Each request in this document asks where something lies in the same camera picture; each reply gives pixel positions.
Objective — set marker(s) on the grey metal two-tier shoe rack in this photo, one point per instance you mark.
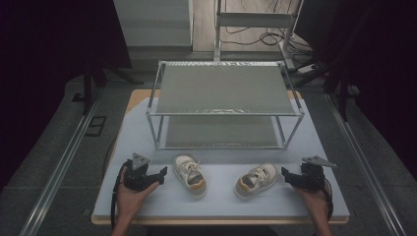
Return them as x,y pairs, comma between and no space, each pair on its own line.
223,88

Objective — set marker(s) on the person's right hand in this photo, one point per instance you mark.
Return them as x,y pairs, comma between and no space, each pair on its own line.
313,205

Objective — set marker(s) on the black stand legs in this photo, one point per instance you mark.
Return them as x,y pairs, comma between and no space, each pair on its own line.
341,88
88,85

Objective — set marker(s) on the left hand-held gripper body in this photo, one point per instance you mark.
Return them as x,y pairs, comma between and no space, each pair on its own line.
136,173

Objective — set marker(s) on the white power strip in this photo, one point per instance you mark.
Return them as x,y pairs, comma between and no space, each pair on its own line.
306,69

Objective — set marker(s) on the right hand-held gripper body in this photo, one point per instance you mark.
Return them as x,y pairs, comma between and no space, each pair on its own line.
311,177

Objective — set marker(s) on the white metal stand frame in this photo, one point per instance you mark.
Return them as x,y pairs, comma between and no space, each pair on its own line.
254,19

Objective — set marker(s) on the pale blue table mat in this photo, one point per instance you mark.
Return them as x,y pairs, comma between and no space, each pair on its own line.
216,206

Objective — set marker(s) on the black floor socket frame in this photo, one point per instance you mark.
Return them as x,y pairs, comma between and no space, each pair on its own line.
95,126

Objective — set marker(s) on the white cabinet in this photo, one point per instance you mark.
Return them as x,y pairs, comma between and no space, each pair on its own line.
154,23

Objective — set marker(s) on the small white and tan shoe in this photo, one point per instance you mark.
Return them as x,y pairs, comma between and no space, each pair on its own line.
255,182
190,177

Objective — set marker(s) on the dark curtain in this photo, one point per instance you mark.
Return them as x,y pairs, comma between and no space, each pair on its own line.
377,49
49,49

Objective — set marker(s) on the person's left hand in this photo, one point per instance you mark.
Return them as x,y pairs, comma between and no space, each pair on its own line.
131,200

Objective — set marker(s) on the metal floor rail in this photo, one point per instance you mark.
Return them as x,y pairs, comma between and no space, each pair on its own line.
364,164
59,170

